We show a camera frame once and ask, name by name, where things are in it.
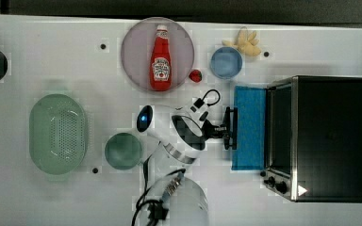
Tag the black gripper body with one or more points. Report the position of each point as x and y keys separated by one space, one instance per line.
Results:
x=214 y=131

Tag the oven door with black handle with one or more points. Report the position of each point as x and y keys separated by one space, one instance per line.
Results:
x=251 y=105

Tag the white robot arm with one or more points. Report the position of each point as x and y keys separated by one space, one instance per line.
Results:
x=182 y=134

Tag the black toaster oven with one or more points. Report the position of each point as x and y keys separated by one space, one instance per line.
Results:
x=313 y=139

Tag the small red strawberry toy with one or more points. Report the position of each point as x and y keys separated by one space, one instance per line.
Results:
x=195 y=76

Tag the blue bowl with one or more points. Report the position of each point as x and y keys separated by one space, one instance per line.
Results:
x=226 y=62

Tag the red ketchup bottle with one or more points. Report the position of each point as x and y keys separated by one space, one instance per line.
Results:
x=160 y=68

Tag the green mug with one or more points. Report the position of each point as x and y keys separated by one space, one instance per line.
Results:
x=123 y=151

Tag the yellow toy banana bunch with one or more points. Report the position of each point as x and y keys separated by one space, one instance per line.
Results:
x=246 y=43

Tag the green plastic colander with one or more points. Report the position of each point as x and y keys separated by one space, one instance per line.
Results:
x=58 y=134

